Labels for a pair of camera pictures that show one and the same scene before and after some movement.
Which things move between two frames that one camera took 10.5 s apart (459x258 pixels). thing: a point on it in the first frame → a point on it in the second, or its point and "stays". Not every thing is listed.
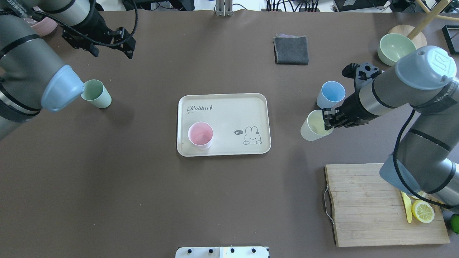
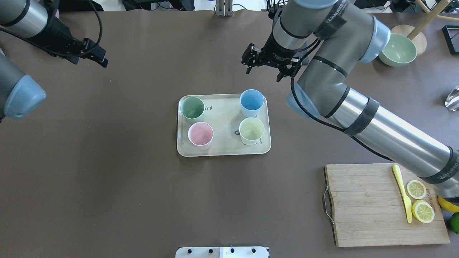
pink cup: (200, 134) stays
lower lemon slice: (423, 211) stays
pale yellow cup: (313, 128) → (251, 130)
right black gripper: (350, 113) → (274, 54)
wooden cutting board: (369, 210) stays
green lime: (454, 220) stays
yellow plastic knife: (407, 203) stays
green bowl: (393, 46) stays
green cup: (94, 91) → (192, 107)
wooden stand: (415, 33) stays
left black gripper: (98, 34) → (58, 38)
